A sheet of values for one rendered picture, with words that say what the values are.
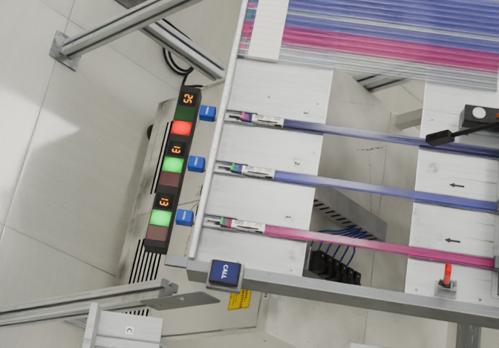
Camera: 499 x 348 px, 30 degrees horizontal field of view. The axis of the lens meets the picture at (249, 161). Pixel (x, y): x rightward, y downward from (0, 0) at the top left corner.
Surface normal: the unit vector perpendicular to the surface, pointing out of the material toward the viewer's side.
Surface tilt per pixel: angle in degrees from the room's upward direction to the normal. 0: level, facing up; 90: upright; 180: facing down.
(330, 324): 0
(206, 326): 90
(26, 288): 0
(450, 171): 48
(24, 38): 0
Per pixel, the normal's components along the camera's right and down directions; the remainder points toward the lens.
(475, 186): -0.01, -0.45
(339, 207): 0.72, -0.19
